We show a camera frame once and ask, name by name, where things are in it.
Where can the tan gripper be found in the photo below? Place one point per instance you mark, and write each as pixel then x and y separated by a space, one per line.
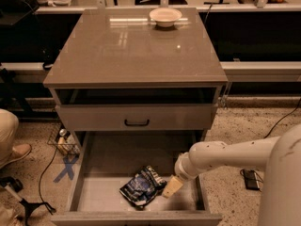
pixel 182 169

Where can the blue chip bag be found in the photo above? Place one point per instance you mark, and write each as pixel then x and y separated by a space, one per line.
pixel 143 187

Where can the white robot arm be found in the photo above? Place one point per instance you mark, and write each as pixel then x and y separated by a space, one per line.
pixel 279 158

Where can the open grey middle drawer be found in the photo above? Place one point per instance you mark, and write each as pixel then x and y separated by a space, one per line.
pixel 109 160

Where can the closed grey upper drawer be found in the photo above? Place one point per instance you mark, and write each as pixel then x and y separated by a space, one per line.
pixel 111 117

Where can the grey drawer cabinet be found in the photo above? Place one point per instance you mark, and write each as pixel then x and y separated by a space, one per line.
pixel 122 57

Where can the black power adapter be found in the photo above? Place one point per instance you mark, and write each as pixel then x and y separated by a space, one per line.
pixel 251 181

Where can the blue tape cross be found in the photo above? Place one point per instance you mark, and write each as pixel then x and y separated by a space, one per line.
pixel 67 171

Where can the tan shoe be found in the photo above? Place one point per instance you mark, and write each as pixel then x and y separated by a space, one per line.
pixel 14 154

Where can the black tripod stand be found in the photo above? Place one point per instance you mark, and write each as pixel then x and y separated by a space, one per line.
pixel 13 187

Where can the white ceramic bowl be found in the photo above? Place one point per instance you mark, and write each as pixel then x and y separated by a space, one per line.
pixel 165 17

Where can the person's beige trouser leg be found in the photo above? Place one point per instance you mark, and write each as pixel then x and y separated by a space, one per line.
pixel 8 127

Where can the black drawer handle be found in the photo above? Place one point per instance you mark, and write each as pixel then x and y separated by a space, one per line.
pixel 136 123

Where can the wire basket with bottles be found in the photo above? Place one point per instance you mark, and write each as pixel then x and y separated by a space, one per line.
pixel 63 140

